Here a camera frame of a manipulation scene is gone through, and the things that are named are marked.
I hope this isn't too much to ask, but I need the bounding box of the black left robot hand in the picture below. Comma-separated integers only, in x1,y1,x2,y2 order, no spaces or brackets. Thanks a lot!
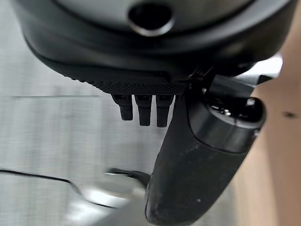
11,0,298,226

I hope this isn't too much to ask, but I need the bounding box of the light wood cabinet panel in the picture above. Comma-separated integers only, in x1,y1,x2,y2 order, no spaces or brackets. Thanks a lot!
220,0,301,226

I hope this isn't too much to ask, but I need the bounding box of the thin black cable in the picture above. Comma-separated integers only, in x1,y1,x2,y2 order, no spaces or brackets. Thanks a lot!
0,169,118,209

